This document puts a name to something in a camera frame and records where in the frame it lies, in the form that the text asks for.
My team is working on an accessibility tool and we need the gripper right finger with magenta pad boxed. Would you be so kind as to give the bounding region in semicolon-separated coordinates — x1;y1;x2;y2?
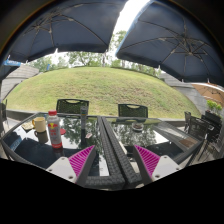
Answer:
133;145;181;185

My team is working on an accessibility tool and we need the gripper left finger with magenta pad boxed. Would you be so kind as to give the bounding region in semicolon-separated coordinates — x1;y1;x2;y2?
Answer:
47;145;96;187

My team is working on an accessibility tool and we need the right glass-top wicker table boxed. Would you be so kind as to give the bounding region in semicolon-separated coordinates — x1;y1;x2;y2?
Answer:
102;117;201;189

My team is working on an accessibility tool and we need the glass-top wicker table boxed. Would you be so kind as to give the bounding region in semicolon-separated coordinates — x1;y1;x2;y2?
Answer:
102;117;201;189
1;113;125;190

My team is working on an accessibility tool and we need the red coaster on table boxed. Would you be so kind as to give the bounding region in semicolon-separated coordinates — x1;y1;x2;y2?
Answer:
60;128;66;135

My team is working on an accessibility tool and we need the small round ashtray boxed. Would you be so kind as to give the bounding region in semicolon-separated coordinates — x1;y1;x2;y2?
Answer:
132;122;144;131

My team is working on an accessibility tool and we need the clear bottle with red label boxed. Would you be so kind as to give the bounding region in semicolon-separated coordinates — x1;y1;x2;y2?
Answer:
47;110;62;149

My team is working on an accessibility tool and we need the yellow ceramic mug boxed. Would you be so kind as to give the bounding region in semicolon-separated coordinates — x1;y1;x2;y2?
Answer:
32;117;46;133

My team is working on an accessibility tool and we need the left glass-top wicker table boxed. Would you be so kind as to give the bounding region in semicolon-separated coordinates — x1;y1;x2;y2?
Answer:
1;113;125;190

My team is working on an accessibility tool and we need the grey umbrella pole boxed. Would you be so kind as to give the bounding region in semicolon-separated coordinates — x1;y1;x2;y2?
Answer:
80;106;88;130

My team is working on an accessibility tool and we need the right dark wicker chair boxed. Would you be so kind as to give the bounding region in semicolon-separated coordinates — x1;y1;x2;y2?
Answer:
118;104;148;118

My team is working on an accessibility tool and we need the dark wicker chair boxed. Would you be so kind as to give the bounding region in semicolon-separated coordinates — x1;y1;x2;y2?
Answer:
56;99;89;114
118;104;148;118

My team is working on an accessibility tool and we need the left dark wicker chair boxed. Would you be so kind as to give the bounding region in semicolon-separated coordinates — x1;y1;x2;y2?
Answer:
56;99;89;114

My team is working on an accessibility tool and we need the small tray behind mug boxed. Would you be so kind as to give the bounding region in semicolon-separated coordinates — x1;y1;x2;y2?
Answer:
22;121;34;131

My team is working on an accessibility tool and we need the dark chair at far right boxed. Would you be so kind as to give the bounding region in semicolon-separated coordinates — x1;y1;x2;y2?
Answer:
184;111;221;151

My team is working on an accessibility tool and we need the beige umbrella at right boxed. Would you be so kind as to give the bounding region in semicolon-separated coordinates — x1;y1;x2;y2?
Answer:
192;83;224;107

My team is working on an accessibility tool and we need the right navy patio umbrella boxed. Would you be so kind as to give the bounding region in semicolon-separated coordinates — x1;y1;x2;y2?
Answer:
116;0;224;87

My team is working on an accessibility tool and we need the navy patio umbrella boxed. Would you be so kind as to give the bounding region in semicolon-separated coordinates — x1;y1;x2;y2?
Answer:
116;0;224;87
0;0;128;81

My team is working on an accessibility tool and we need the left navy patio umbrella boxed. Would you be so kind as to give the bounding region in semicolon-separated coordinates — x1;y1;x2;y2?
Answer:
0;0;128;81

